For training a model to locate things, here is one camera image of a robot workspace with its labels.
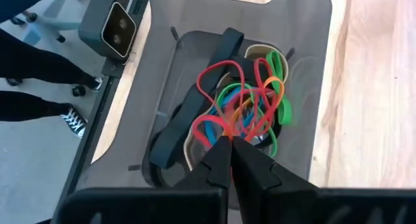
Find black tape roll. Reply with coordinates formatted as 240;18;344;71
149;27;245;169

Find person's shoe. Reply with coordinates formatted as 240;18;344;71
60;106;88;139
87;77;103;91

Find wide green rubber band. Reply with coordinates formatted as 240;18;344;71
265;50;293;127

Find grey depth camera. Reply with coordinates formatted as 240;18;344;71
77;0;137;61

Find thin green rubber band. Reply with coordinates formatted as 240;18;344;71
215;82;280;158

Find black rubber band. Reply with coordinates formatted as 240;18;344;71
232;56;261;85

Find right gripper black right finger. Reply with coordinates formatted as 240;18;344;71
231;136;319;224

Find person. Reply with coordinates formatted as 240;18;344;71
0;29;103;139

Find black aluminium table frame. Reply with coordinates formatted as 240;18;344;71
51;0;150;224

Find grey translucent plastic bin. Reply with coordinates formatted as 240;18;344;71
74;0;333;189

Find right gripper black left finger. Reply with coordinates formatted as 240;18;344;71
174;135;233;190

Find large dark rubber band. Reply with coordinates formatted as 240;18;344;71
142;102;196;188

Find thin red rubber band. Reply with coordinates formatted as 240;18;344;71
196;60;247;103
190;114;235;147
243;57;280;142

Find office chair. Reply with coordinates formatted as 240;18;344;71
0;0;86;45

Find orange rubber band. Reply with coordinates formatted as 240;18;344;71
224;75;286;137

